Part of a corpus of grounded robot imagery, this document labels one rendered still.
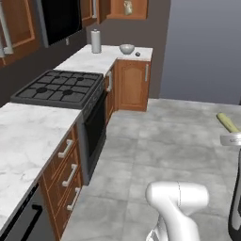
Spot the grey bowl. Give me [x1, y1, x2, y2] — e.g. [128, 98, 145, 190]
[119, 43, 136, 56]

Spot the wooden corner base cupboard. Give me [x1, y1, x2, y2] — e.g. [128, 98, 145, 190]
[104, 61, 119, 126]

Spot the white corner cupboard handle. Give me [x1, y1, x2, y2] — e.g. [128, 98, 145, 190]
[105, 71, 114, 93]

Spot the yellow-green cylinder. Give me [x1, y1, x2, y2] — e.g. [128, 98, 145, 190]
[216, 112, 241, 134]

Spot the black microwave oven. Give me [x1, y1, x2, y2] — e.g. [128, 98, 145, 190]
[35, 0, 84, 49]

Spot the black oven door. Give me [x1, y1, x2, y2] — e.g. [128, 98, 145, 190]
[82, 82, 108, 186]

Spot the black dishwasher handle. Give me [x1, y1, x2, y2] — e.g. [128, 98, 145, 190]
[20, 203, 44, 241]

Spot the arched wooden base cupboard door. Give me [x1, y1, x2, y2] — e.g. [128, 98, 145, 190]
[117, 58, 152, 113]

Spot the black gas hob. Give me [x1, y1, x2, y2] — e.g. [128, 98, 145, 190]
[9, 69, 104, 110]

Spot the black dishwasher door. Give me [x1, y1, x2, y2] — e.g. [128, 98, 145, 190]
[0, 183, 56, 241]

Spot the open wooden wall shelf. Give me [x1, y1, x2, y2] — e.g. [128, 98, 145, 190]
[105, 0, 149, 21]

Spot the short silver cupboard handle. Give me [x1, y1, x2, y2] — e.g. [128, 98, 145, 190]
[91, 0, 98, 20]

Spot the long silver cupboard handle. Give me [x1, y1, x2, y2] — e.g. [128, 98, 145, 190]
[0, 0, 14, 56]

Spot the white drawer handle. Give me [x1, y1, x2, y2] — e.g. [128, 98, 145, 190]
[61, 163, 78, 188]
[66, 186, 82, 212]
[57, 138, 74, 159]

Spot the white paper towel roll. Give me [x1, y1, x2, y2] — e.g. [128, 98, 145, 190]
[90, 28, 103, 55]

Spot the beige ceramic jug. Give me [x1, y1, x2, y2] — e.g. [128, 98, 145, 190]
[122, 0, 134, 16]

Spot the wooden drawer front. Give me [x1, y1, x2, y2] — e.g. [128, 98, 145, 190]
[42, 124, 79, 189]
[47, 147, 82, 215]
[54, 175, 84, 240]

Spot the narrow wooden wall cupboard door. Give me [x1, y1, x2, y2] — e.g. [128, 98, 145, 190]
[79, 0, 99, 28]

